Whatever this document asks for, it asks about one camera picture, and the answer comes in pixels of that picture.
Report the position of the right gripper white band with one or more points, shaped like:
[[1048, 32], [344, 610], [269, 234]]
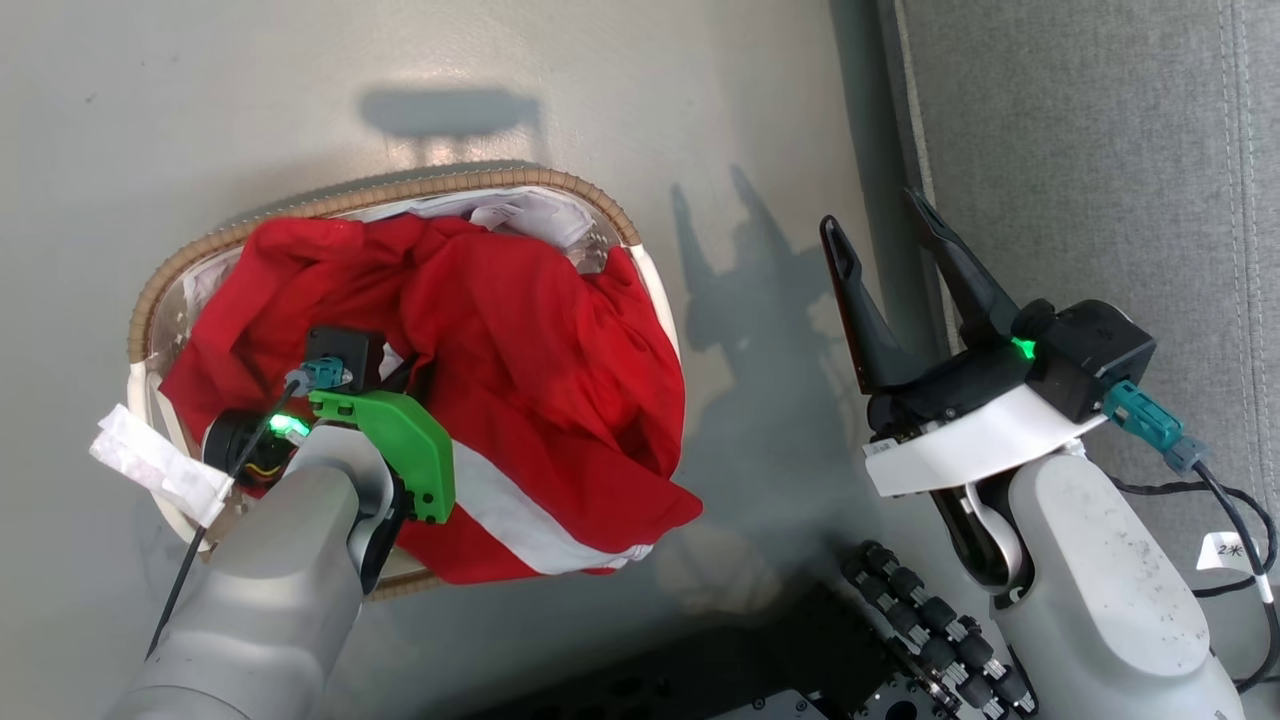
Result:
[[975, 435]]

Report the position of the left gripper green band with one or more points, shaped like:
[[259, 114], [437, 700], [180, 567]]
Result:
[[405, 435]]

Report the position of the red garment with white stripe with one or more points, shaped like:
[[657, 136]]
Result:
[[520, 360]]

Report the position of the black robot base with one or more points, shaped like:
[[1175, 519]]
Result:
[[700, 670]]

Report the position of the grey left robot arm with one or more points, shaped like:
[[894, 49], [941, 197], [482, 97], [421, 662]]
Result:
[[270, 590]]

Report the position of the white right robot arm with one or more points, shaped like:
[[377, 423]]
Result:
[[1110, 600]]

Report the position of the woven laundry basket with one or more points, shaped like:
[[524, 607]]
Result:
[[330, 205]]

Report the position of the white basket liner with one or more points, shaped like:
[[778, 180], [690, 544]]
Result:
[[530, 215]]

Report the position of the grey fabric sofa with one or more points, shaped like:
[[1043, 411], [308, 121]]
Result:
[[1090, 200]]

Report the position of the white paper tag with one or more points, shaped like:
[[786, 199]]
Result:
[[160, 465]]

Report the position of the black roller wheel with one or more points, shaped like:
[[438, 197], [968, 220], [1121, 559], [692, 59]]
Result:
[[935, 630]]

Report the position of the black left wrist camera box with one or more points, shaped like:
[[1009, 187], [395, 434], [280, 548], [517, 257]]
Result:
[[345, 348]]

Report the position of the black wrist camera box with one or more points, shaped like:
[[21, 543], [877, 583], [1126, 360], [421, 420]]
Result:
[[1090, 355], [345, 348]]

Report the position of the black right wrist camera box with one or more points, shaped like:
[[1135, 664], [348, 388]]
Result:
[[1090, 355]]

